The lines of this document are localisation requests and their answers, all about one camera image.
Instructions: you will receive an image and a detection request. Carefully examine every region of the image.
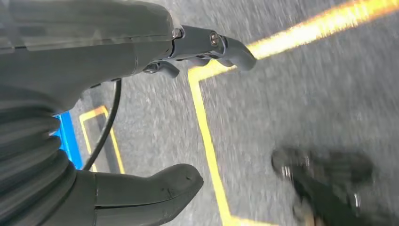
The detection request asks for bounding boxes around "black left robot leg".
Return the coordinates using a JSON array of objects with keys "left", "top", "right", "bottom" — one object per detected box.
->
[{"left": 270, "top": 146, "right": 399, "bottom": 226}]

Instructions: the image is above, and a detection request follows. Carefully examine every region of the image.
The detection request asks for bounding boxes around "blue metal shelf rack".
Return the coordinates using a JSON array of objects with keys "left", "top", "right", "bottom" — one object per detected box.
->
[{"left": 49, "top": 112, "right": 84, "bottom": 170}]

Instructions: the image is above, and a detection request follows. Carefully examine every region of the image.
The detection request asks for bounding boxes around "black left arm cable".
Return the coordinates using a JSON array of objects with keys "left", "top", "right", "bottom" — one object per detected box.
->
[{"left": 81, "top": 79, "right": 123, "bottom": 171}]

